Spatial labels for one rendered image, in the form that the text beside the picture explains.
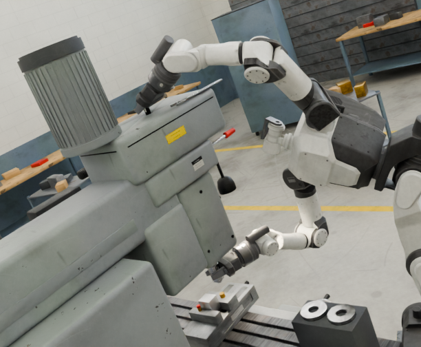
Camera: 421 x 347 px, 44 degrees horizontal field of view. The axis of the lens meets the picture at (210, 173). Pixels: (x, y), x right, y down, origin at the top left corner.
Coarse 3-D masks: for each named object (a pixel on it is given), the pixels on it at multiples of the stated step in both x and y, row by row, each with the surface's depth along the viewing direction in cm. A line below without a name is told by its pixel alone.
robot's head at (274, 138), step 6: (270, 132) 193; (276, 132) 192; (270, 138) 193; (276, 138) 193; (282, 138) 193; (264, 144) 196; (270, 144) 194; (276, 144) 193; (282, 144) 193; (264, 150) 196; (270, 150) 195; (276, 150) 195
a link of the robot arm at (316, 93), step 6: (312, 84) 167; (318, 84) 179; (312, 90) 167; (318, 90) 173; (306, 96) 166; (312, 96) 167; (318, 96) 170; (324, 96) 172; (294, 102) 169; (300, 102) 168; (306, 102) 168; (312, 102) 170; (300, 108) 172; (306, 108) 171
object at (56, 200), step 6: (60, 192) 194; (66, 192) 191; (72, 192) 190; (54, 198) 188; (60, 198) 187; (66, 198) 189; (42, 204) 187; (48, 204) 184; (54, 204) 185; (30, 210) 186; (36, 210) 182; (42, 210) 182; (30, 216) 184; (36, 216) 181
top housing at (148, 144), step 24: (144, 120) 169; (168, 120) 169; (192, 120) 176; (216, 120) 185; (120, 144) 156; (144, 144) 162; (168, 144) 169; (192, 144) 176; (96, 168) 170; (120, 168) 160; (144, 168) 162
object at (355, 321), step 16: (304, 304) 176; (320, 304) 171; (336, 304) 170; (304, 320) 169; (320, 320) 166; (336, 320) 161; (352, 320) 160; (368, 320) 163; (304, 336) 170; (320, 336) 165; (336, 336) 160; (352, 336) 156; (368, 336) 163
